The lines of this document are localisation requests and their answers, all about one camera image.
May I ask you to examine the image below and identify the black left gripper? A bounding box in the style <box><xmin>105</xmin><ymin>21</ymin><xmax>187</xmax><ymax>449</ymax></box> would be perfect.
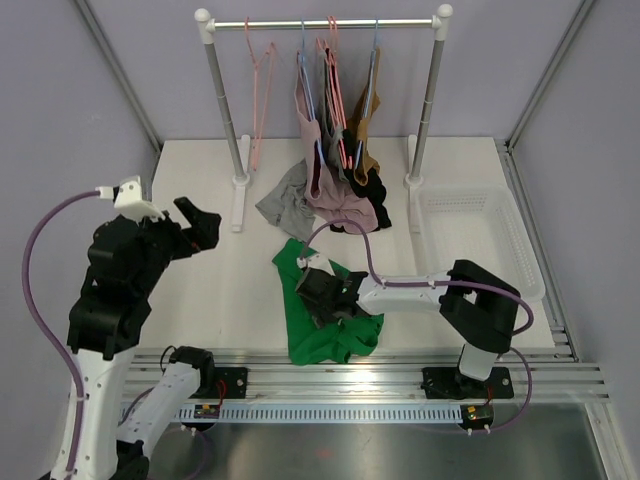
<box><xmin>129</xmin><ymin>195</ymin><xmax>221</xmax><ymax>294</ymax></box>

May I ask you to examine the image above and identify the green tank top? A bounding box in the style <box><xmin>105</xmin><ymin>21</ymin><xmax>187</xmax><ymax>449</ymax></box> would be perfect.
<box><xmin>272</xmin><ymin>238</ymin><xmax>384</xmax><ymax>366</ymax></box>

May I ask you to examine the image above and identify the pink tank top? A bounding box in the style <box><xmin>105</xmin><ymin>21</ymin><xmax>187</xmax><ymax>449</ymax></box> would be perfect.
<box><xmin>294</xmin><ymin>78</ymin><xmax>379</xmax><ymax>234</ymax></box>

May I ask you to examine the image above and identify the blue hanger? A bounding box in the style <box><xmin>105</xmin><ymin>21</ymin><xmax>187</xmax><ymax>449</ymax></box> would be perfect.
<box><xmin>294</xmin><ymin>23</ymin><xmax>325</xmax><ymax>178</ymax></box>
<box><xmin>355</xmin><ymin>18</ymin><xmax>379</xmax><ymax>167</ymax></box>

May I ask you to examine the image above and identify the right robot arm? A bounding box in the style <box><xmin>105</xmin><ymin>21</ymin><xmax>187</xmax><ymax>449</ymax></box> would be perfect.
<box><xmin>295</xmin><ymin>259</ymin><xmax>523</xmax><ymax>400</ymax></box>

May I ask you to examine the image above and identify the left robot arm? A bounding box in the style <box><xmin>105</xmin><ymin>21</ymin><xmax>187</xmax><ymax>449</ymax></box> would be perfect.
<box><xmin>50</xmin><ymin>197</ymin><xmax>222</xmax><ymax>479</ymax></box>

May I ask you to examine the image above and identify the grey tank top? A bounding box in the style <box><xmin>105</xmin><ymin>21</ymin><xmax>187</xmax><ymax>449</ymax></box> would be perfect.
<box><xmin>254</xmin><ymin>52</ymin><xmax>346</xmax><ymax>236</ymax></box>

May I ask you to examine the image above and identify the black tank top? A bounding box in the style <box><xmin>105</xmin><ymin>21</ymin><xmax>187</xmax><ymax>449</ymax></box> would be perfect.
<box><xmin>336</xmin><ymin>130</ymin><xmax>392</xmax><ymax>231</ymax></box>

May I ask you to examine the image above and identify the brown tank top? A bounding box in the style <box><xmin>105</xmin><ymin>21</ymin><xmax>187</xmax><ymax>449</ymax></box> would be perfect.
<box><xmin>351</xmin><ymin>47</ymin><xmax>381</xmax><ymax>187</ymax></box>

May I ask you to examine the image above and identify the pink hanger with clothes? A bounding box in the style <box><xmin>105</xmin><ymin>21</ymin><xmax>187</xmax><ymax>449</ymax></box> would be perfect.
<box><xmin>316</xmin><ymin>16</ymin><xmax>353</xmax><ymax>170</ymax></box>

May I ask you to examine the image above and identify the white plastic basket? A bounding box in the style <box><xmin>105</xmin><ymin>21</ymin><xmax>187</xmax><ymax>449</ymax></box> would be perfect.
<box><xmin>411</xmin><ymin>184</ymin><xmax>545</xmax><ymax>302</ymax></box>

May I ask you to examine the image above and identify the white garment rack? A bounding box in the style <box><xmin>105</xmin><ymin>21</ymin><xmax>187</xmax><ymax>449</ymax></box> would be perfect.
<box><xmin>193</xmin><ymin>3</ymin><xmax>455</xmax><ymax>234</ymax></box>

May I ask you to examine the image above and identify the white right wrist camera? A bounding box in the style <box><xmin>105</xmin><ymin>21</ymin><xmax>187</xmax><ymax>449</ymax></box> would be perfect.
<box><xmin>296</xmin><ymin>252</ymin><xmax>335</xmax><ymax>275</ymax></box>

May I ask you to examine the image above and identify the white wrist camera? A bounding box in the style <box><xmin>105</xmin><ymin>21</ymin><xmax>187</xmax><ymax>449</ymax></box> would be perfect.
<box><xmin>296</xmin><ymin>252</ymin><xmax>335</xmax><ymax>275</ymax></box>
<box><xmin>95</xmin><ymin>175</ymin><xmax>166</xmax><ymax>224</ymax></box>

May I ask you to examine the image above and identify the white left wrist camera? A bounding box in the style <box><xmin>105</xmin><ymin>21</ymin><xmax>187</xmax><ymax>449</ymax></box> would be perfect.
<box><xmin>95</xmin><ymin>175</ymin><xmax>166</xmax><ymax>224</ymax></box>

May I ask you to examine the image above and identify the aluminium front rail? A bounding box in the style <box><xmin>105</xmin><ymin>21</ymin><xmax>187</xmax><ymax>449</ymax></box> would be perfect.
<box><xmin>213</xmin><ymin>350</ymin><xmax>610</xmax><ymax>403</ymax></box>

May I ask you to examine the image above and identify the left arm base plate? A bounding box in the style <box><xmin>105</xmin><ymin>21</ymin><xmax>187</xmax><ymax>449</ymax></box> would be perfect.
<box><xmin>194</xmin><ymin>367</ymin><xmax>249</xmax><ymax>400</ymax></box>

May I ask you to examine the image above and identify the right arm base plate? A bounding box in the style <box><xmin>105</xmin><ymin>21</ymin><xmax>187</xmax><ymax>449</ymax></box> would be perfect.
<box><xmin>421</xmin><ymin>367</ymin><xmax>514</xmax><ymax>401</ymax></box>

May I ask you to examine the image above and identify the white slotted cable duct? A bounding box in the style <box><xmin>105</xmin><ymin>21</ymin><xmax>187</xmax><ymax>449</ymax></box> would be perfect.
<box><xmin>175</xmin><ymin>404</ymin><xmax>462</xmax><ymax>424</ymax></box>

